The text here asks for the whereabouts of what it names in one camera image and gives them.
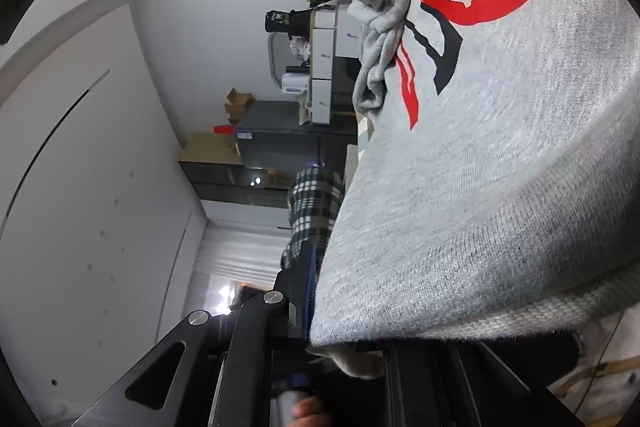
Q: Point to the black white plaid shirt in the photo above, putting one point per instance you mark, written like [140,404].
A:
[312,212]

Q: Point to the white curtain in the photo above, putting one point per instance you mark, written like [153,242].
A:
[240,252]

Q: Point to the white desk with drawers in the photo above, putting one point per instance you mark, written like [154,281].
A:
[322,57]

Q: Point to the red box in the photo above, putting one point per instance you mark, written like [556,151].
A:
[224,129]

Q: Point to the dark glass wardrobe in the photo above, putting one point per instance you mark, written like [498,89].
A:
[225,182]

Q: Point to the arched mirror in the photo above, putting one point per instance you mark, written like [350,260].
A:
[272,57]

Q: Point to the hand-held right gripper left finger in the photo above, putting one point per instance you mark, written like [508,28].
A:
[307,297]

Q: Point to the person's left hand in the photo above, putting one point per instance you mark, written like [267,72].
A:
[312,413]

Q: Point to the white electric kettle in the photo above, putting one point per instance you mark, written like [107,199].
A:
[294,83]

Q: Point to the black thermos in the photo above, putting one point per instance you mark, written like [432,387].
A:
[295,69]

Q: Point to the dark grey refrigerator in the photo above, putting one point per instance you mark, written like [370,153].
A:
[285,137]

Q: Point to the grey sweatshirt red print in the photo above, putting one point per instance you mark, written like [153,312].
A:
[475,157]

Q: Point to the open cardboard box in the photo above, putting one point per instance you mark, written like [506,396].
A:
[239,104]

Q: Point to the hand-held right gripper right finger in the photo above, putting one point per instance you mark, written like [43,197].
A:
[440,382]

